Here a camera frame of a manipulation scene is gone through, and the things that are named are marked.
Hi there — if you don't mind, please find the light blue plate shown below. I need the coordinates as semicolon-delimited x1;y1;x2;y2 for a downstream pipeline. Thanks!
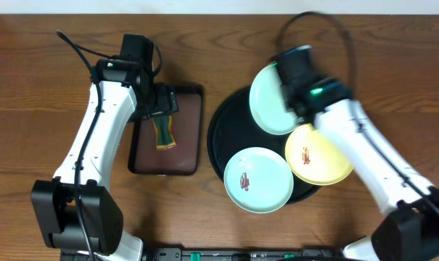
223;147;294;214
249;63;303;136

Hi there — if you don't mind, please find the green and orange sponge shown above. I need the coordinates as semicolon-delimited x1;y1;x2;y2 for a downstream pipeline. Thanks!
152;115;176;150

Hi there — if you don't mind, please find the yellow plate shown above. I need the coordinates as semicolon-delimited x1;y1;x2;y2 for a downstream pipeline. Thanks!
284;124;353;186

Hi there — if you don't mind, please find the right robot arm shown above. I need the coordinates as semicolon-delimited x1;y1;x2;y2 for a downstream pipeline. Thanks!
272;46;439;260

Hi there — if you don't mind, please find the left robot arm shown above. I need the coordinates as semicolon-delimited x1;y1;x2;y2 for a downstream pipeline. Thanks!
31;59;179;260

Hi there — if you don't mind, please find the black round tray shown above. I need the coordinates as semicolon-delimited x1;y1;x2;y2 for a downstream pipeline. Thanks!
206;86;321;204

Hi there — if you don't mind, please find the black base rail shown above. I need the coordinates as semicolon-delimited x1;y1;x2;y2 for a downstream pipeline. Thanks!
139;248;347;261

